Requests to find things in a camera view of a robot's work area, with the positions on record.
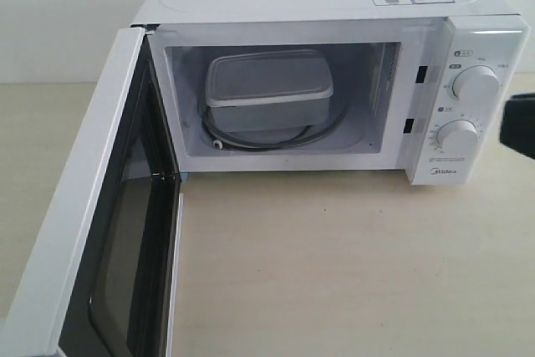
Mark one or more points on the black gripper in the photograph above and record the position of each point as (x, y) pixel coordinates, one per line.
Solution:
(517, 129)

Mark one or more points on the white plastic lidded container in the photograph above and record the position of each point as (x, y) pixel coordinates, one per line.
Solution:
(269, 90)

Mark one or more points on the white microwave door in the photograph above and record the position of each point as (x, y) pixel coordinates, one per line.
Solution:
(100, 278)

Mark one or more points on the white Midea microwave oven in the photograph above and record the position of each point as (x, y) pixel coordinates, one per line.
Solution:
(396, 64)

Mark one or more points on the white upper power knob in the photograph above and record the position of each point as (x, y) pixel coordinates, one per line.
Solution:
(476, 86)

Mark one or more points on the white lower timer knob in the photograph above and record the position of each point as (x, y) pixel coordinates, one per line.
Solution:
(457, 137)

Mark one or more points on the glass turntable plate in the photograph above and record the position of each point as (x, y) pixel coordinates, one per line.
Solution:
(309, 134)

